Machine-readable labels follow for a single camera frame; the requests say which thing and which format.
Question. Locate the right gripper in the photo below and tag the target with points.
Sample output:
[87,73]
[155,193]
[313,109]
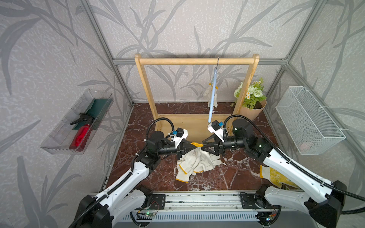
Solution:
[217,145]

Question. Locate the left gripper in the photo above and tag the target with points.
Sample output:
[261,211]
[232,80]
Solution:
[179,151]

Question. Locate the white glove hung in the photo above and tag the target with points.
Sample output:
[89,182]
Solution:
[205,161]
[209,93]

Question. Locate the blue wavy clip hanger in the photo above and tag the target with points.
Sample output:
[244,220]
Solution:
[214,85]

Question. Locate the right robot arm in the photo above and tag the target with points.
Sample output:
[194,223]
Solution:
[320,198]

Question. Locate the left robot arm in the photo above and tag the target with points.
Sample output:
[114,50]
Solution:
[108,207]

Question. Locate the white glove with yellow cuff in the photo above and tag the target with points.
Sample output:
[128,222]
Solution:
[185,170]

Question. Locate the wooden clothes rack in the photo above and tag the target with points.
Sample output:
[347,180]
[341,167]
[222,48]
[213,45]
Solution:
[196,124]

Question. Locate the yellow rubber-coated glove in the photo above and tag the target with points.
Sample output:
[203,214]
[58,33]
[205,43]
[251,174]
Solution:
[275,177]

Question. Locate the potted white flower plant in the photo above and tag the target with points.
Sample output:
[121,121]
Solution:
[254,100]

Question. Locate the green cloth in tray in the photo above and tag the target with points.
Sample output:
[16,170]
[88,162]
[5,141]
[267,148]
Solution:
[93,110]

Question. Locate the red spray bottle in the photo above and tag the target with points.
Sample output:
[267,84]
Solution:
[80,140]

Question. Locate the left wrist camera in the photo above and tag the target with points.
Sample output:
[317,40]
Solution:
[178,135]

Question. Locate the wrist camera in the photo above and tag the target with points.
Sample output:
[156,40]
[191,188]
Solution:
[216,128]
[178,135]

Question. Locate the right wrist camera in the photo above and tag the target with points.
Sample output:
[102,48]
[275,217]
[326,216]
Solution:
[216,128]

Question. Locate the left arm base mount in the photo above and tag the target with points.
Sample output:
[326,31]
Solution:
[154,202]

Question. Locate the aluminium front rail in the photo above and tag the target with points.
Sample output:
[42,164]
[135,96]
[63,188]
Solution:
[202,207]

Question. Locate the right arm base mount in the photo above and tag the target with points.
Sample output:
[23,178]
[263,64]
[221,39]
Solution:
[253,201]

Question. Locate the white wire mesh basket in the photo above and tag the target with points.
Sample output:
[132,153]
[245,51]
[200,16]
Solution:
[308,123]

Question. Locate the clear plastic wall tray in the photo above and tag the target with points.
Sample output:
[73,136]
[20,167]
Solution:
[61,137]

